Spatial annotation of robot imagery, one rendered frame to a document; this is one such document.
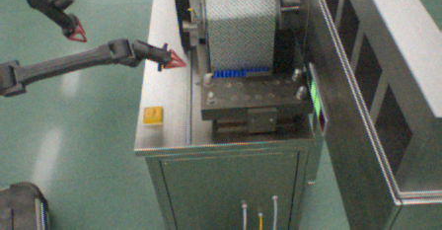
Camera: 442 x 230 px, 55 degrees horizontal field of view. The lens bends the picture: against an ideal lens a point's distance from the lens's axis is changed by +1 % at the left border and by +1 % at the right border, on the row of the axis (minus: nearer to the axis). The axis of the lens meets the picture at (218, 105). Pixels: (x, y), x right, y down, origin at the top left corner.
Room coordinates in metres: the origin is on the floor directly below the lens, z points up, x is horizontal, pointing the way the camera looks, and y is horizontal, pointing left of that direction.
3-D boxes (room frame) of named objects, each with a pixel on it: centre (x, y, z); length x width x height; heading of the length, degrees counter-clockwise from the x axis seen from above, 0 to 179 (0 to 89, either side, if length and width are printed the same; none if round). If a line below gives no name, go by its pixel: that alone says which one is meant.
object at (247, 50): (1.20, -0.10, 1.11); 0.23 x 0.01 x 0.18; 89
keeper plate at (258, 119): (0.99, -0.15, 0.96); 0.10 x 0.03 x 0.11; 89
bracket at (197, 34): (1.30, 0.06, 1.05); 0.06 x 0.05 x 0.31; 89
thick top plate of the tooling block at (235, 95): (1.08, -0.14, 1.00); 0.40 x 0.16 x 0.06; 89
